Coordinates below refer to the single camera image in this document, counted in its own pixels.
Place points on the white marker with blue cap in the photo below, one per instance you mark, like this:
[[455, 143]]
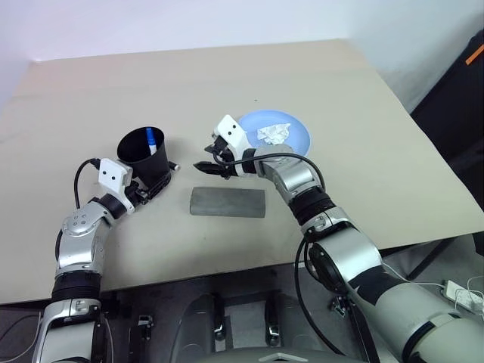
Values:
[[150, 136]]

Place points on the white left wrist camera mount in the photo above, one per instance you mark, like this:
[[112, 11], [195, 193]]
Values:
[[111, 175]]

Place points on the dark grey rounded shape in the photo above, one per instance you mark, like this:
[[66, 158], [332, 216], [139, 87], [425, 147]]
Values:
[[193, 329], [298, 325]]

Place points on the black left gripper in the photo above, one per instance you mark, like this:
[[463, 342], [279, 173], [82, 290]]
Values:
[[141, 194]]

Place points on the black object with orange stripe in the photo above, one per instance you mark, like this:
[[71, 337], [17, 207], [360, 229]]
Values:
[[453, 113]]

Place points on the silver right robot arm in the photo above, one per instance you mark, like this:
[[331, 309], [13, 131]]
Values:
[[348, 257]]

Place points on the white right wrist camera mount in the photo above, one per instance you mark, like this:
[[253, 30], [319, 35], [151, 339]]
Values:
[[230, 130]]

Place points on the grey glasses case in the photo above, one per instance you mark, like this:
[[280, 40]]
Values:
[[227, 202]]

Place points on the black tapered cup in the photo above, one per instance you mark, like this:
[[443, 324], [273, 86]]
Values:
[[151, 166]]

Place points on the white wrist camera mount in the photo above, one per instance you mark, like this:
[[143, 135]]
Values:
[[230, 130], [111, 175]]

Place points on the crumpled white paper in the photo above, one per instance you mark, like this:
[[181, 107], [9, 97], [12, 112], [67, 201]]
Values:
[[272, 133]]

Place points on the light blue plate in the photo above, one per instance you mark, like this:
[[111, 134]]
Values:
[[298, 136]]

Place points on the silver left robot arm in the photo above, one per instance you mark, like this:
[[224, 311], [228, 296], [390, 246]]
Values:
[[81, 242]]

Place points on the white marker with black cap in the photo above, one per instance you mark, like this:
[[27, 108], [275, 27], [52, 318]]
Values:
[[174, 166]]

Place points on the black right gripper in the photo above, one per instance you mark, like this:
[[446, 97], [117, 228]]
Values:
[[226, 159]]

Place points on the white power strip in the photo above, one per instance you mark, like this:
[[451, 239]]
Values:
[[461, 293]]

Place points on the black metal clamp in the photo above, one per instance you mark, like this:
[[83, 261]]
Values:
[[338, 304], [145, 321]]

